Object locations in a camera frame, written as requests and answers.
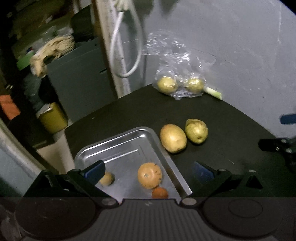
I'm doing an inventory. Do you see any small brown kiwi fruit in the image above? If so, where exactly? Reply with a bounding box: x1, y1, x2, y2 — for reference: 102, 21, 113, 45
99, 172, 114, 186

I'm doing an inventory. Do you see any yellow plastic canister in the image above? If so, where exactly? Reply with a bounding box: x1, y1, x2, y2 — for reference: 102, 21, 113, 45
36, 103, 68, 134

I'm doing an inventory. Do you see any bagged pear left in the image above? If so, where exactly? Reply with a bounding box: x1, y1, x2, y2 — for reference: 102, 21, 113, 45
157, 76, 178, 94

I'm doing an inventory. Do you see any beige crumpled cloth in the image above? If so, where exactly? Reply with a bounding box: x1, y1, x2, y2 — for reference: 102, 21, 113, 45
30, 35, 75, 78

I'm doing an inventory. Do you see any dark grey cabinet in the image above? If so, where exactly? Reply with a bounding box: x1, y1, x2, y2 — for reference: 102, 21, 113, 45
47, 39, 118, 123

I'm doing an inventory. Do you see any bagged pear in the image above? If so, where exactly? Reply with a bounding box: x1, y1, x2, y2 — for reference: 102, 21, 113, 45
187, 78, 205, 94
157, 76, 178, 94

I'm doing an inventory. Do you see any green onion stalk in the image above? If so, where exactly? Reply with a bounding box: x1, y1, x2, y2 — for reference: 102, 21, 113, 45
204, 87, 222, 100

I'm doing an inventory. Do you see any green yellow pear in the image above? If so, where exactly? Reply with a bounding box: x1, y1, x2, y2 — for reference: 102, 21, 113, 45
185, 118, 208, 144

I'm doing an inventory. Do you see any white hose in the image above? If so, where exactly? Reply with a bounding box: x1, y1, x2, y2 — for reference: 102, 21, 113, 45
109, 0, 143, 79

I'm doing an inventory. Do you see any orange tangerine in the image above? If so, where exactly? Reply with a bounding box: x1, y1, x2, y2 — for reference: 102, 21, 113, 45
152, 187, 169, 199

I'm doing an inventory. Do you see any bagged pear right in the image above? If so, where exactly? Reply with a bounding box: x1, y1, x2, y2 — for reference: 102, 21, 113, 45
187, 78, 205, 94

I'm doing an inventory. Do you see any metal tray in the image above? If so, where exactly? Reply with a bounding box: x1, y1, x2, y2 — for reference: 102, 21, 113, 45
74, 127, 192, 202

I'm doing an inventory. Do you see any clear plastic bag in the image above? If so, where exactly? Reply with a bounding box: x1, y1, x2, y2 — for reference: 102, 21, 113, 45
142, 30, 216, 100

